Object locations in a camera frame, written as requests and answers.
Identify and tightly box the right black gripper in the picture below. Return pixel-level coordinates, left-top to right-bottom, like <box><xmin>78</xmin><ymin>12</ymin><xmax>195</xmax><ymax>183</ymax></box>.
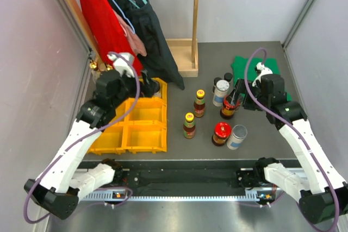
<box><xmin>226</xmin><ymin>78</ymin><xmax>270</xmax><ymax>111</ymax></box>

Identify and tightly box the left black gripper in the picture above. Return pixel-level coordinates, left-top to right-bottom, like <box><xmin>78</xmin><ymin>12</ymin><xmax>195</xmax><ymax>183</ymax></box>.
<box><xmin>112</xmin><ymin>70</ymin><xmax>158</xmax><ymax>108</ymax></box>

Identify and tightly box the sauce bottle yellow cap front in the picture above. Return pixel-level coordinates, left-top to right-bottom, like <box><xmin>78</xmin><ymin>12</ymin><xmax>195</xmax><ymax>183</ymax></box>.
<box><xmin>183</xmin><ymin>112</ymin><xmax>196</xmax><ymax>139</ymax></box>

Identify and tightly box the sauce bottle yellow cap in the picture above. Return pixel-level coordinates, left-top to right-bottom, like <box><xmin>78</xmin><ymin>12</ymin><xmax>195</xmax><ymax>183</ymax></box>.
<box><xmin>194</xmin><ymin>89</ymin><xmax>206</xmax><ymax>117</ymax></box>
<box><xmin>183</xmin><ymin>112</ymin><xmax>196</xmax><ymax>139</ymax></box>

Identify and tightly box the glass oil bottle gold spout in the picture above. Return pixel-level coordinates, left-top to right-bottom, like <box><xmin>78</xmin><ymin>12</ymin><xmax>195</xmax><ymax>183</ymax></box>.
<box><xmin>89</xmin><ymin>57</ymin><xmax>100</xmax><ymax>83</ymax></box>

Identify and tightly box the black lid spice shaker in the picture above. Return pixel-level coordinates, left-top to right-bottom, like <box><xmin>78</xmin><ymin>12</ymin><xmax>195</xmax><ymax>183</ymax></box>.
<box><xmin>152</xmin><ymin>79</ymin><xmax>161</xmax><ymax>98</ymax></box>

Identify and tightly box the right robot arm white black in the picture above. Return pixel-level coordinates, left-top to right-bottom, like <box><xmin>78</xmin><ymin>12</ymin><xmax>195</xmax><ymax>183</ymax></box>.
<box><xmin>231</xmin><ymin>62</ymin><xmax>347</xmax><ymax>225</ymax></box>

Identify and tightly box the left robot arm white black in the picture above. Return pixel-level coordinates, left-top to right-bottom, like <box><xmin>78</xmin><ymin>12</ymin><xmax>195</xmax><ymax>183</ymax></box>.
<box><xmin>23</xmin><ymin>99</ymin><xmax>135</xmax><ymax>224</ymax></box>

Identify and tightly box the red lid sauce jar rear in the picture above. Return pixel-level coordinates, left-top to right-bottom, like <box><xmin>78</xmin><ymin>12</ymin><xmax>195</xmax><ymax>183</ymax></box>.
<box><xmin>220</xmin><ymin>98</ymin><xmax>240</xmax><ymax>120</ymax></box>

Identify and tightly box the red lid sauce jar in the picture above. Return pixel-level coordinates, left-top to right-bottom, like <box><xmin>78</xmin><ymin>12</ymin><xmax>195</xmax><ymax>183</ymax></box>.
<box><xmin>212</xmin><ymin>122</ymin><xmax>232</xmax><ymax>147</ymax></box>
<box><xmin>220</xmin><ymin>98</ymin><xmax>240</xmax><ymax>120</ymax></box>

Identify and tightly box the grey lid white shaker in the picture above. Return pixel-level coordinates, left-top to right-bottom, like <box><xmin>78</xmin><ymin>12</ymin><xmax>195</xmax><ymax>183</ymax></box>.
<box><xmin>213</xmin><ymin>79</ymin><xmax>229</xmax><ymax>107</ymax></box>

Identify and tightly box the small black cap bottle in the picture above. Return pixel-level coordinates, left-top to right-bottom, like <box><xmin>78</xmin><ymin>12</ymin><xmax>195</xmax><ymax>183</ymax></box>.
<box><xmin>223</xmin><ymin>72</ymin><xmax>233</xmax><ymax>83</ymax></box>

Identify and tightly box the small dark cap bottle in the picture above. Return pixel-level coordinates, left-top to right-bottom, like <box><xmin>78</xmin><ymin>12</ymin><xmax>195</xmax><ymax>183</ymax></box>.
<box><xmin>212</xmin><ymin>77</ymin><xmax>221</xmax><ymax>93</ymax></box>

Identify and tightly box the black garment on hanger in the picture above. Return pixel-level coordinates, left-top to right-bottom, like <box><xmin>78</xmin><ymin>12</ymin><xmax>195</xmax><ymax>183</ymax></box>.
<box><xmin>108</xmin><ymin>0</ymin><xmax>185</xmax><ymax>90</ymax></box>

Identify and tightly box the green cloth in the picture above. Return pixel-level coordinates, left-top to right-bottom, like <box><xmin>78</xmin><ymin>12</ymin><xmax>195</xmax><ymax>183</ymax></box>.
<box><xmin>231</xmin><ymin>56</ymin><xmax>280</xmax><ymax>85</ymax></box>

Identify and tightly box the sauce bottle yellow cap rear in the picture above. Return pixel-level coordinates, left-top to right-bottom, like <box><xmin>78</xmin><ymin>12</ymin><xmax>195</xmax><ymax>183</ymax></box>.
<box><xmin>194</xmin><ymin>89</ymin><xmax>206</xmax><ymax>117</ymax></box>

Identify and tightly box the red lid sauce jar front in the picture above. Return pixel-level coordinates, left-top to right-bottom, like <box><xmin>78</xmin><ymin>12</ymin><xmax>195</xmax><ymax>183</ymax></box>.
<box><xmin>212</xmin><ymin>122</ymin><xmax>232</xmax><ymax>147</ymax></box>

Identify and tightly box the grey lid salt jar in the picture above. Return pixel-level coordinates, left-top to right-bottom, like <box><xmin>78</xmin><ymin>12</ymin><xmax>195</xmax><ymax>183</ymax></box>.
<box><xmin>226</xmin><ymin>124</ymin><xmax>247</xmax><ymax>150</ymax></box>

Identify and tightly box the pink garment on hanger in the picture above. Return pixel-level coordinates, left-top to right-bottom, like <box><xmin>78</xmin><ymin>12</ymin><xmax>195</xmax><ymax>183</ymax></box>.
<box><xmin>113</xmin><ymin>11</ymin><xmax>147</xmax><ymax>57</ymax></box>

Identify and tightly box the yellow plastic bin organizer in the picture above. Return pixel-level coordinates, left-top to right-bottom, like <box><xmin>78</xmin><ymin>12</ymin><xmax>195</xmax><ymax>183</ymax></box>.
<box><xmin>88</xmin><ymin>78</ymin><xmax>167</xmax><ymax>155</ymax></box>

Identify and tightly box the wooden clothes rack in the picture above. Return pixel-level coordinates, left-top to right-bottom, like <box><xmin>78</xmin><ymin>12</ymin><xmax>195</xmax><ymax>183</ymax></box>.
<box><xmin>63</xmin><ymin>0</ymin><xmax>198</xmax><ymax>77</ymax></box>

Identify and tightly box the red shirt on hanger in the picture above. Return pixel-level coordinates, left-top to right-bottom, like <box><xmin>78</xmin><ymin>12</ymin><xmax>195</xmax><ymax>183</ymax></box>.
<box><xmin>80</xmin><ymin>0</ymin><xmax>135</xmax><ymax>65</ymax></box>

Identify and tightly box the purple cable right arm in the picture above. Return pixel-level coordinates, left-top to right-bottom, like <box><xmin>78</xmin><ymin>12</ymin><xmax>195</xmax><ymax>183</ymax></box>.
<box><xmin>244</xmin><ymin>47</ymin><xmax>342</xmax><ymax>231</ymax></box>

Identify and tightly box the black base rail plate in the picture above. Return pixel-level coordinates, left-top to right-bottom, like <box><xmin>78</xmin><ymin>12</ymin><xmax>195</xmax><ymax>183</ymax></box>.
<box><xmin>108</xmin><ymin>159</ymin><xmax>271</xmax><ymax>197</ymax></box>

